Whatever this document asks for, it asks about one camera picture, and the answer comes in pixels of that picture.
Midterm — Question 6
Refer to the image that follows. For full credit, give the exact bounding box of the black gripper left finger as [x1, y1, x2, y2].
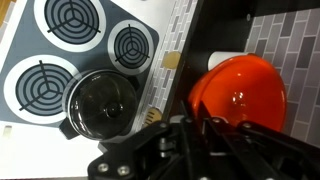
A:
[87, 101, 210, 180]

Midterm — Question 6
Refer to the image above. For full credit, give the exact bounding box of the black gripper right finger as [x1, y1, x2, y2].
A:
[199, 103, 320, 180]

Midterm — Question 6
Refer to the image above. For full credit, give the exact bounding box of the orange plastic bowl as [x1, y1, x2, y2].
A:
[188, 55, 287, 131]

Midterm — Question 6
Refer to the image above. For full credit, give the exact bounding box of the wooden toy slotted spoon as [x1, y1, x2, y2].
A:
[144, 107, 162, 126]

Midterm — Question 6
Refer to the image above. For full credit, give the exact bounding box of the black pot with glass lid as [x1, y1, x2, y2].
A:
[59, 69, 140, 141]

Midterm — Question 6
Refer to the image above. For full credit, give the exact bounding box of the wooden toy spatula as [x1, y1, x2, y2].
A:
[162, 51, 181, 69]

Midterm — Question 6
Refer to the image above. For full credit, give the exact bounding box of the toy kitchen stove unit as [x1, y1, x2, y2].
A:
[0, 0, 198, 180]

